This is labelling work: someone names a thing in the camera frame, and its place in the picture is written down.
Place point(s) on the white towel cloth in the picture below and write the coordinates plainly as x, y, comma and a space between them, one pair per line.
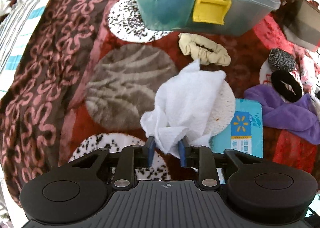
182, 108

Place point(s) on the grey knitted scrunchie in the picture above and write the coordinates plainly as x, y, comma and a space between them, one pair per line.
281, 60

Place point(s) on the round white cotton pad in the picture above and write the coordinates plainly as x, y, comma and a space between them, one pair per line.
222, 111

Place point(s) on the beige hair scrunchie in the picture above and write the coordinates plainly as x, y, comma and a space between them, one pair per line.
201, 48

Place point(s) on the striped white bedsheet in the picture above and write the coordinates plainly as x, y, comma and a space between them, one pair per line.
16, 30

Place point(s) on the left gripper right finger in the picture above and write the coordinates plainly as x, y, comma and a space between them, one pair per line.
202, 159

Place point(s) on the teal wipes packet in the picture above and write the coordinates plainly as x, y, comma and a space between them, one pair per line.
245, 132

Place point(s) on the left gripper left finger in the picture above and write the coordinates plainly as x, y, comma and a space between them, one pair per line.
128, 160

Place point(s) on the olive striped zipper pouch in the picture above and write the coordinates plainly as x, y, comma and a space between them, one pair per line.
299, 21

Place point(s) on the purple cloth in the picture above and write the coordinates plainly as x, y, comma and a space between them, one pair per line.
299, 118

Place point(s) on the black hair scrunchie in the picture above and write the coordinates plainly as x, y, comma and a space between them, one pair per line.
286, 85

